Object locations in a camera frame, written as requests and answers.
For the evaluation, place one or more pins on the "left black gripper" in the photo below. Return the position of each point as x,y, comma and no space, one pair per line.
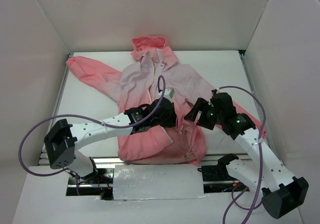
167,116

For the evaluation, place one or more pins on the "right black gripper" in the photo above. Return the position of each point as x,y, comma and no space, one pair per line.
203,112

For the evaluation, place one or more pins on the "pink hooded zip jacket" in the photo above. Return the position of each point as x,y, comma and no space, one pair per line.
155,66

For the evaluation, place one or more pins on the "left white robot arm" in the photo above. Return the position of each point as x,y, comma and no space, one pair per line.
64,140

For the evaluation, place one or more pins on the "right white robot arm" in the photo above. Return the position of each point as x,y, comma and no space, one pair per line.
278,188

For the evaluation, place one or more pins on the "white foil tape patch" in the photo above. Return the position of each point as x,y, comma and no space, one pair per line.
145,182

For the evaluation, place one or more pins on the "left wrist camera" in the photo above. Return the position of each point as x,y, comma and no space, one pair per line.
167,93

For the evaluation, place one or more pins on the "right aluminium table rail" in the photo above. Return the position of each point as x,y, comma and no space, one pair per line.
260,109

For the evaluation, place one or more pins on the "aluminium table rail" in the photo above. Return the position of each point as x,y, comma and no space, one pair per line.
207,158
56,103
260,109

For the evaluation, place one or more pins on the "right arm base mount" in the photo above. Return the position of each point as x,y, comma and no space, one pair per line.
216,178

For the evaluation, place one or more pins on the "front aluminium table rail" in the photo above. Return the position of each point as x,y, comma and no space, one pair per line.
207,158

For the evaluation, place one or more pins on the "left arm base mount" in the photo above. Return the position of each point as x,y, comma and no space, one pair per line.
101,186

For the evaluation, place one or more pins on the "left aluminium table rail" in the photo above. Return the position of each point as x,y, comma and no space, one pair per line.
56,103

